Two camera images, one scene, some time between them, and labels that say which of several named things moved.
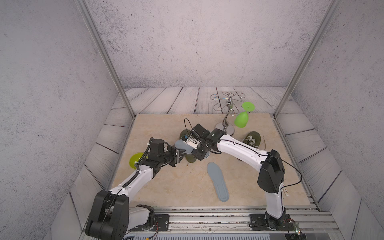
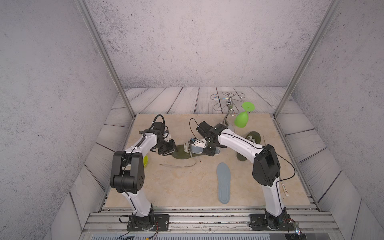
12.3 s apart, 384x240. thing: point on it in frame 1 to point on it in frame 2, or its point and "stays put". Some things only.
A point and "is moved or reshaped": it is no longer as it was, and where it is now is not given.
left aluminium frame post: (96, 33) stays put
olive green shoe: (253, 138) stays put
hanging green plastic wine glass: (241, 119) stays put
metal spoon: (286, 192) stays put
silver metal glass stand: (229, 97) stays put
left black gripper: (172, 150) to (171, 148)
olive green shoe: (190, 158) is moved or reshaped
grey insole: (183, 145) is moved or reshaped
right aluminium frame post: (322, 27) stays put
